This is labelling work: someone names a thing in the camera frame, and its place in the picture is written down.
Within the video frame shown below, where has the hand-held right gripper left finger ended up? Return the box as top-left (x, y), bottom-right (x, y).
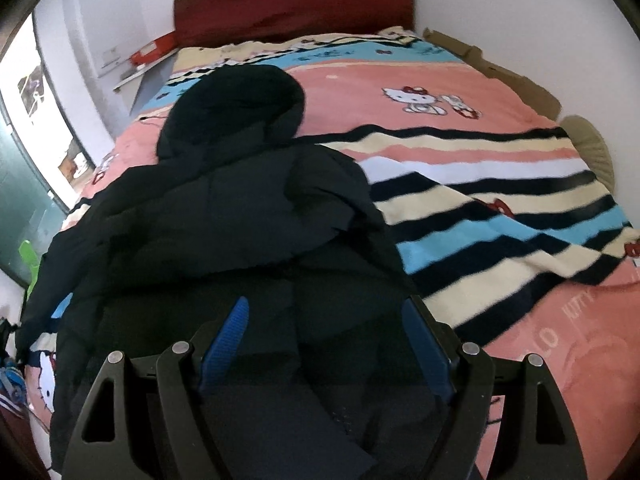
top-left (62, 296), bottom-right (251, 480)

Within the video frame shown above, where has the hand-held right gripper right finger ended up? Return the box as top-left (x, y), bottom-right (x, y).
top-left (400, 296), bottom-right (589, 480)

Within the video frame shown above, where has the black hooded down jacket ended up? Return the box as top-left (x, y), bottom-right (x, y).
top-left (15, 64), bottom-right (453, 480)

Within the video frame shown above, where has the striped cartoon printed blanket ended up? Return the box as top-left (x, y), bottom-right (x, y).
top-left (22, 27), bottom-right (640, 480)

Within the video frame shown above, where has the green plastic object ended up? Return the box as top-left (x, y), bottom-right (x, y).
top-left (17, 240), bottom-right (47, 292)

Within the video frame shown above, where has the blue striped shoe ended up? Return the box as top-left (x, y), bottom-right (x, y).
top-left (0, 355), bottom-right (27, 413)

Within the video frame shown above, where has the green door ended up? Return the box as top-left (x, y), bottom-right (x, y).
top-left (0, 110), bottom-right (68, 288)

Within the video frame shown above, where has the tan woven hand fan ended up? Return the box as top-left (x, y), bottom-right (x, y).
top-left (560, 115), bottom-right (616, 192)

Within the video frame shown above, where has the white board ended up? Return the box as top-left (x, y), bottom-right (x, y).
top-left (112, 50), bottom-right (179, 92)

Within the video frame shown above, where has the brown cardboard sheet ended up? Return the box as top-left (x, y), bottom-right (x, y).
top-left (422, 27), bottom-right (564, 122)

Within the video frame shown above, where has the red box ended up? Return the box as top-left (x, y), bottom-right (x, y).
top-left (129, 31), bottom-right (179, 66)

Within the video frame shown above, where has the bright window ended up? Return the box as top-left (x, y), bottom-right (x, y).
top-left (0, 14), bottom-right (97, 211)

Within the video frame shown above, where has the dark red bed headboard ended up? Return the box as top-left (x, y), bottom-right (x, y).
top-left (172, 0), bottom-right (416, 50)

